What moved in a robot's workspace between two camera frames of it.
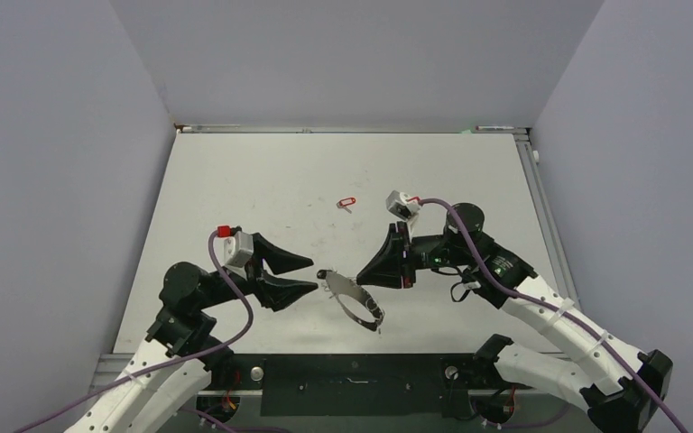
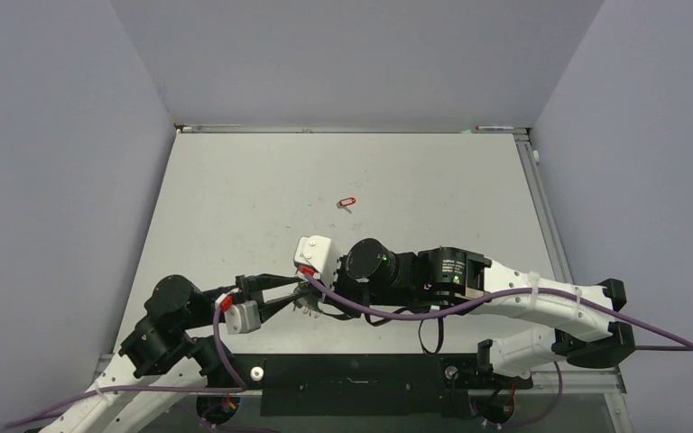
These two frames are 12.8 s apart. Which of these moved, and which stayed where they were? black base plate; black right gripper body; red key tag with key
Moved: black right gripper body
Stayed: black base plate; red key tag with key
